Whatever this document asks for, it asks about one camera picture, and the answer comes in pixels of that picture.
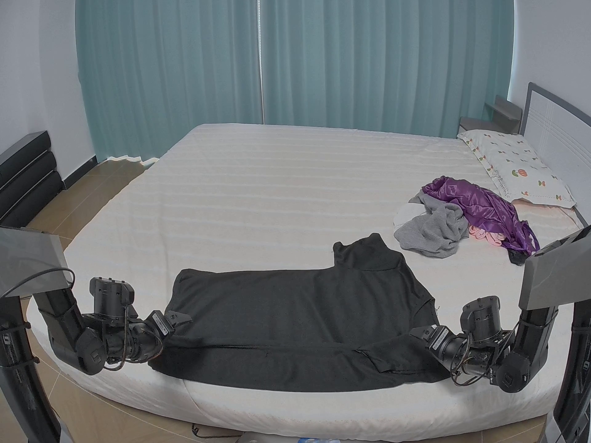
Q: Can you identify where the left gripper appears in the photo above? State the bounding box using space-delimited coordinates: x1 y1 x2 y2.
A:
136 311 178 354

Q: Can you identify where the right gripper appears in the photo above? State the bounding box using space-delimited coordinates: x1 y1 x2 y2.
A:
425 326 467 363

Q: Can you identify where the black T-shirt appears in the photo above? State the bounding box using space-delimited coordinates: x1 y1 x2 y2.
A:
148 233 455 392

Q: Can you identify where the bed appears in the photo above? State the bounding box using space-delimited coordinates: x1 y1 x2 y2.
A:
25 81 591 435

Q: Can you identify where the grey knit garment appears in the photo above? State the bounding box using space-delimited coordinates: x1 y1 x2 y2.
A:
394 197 469 258

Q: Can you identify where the pink garment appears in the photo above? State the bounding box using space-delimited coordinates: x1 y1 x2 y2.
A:
468 225 506 247

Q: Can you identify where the white garment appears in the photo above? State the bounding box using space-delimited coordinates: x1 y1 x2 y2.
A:
392 202 430 229

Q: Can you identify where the purple satin garment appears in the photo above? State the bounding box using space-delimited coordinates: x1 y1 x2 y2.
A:
421 177 540 253

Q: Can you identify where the white printed pillow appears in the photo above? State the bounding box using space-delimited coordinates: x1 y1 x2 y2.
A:
457 130 577 209

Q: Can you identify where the black chest of drawers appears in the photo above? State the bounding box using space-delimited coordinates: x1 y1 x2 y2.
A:
0 130 63 229

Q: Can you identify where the grey bedside table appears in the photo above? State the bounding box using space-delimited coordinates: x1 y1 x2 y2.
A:
459 95 523 135

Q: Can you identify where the blue-green curtain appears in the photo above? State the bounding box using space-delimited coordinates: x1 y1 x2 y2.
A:
74 0 264 162
259 0 517 138

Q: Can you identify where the black cable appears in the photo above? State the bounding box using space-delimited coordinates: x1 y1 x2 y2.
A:
0 268 75 300

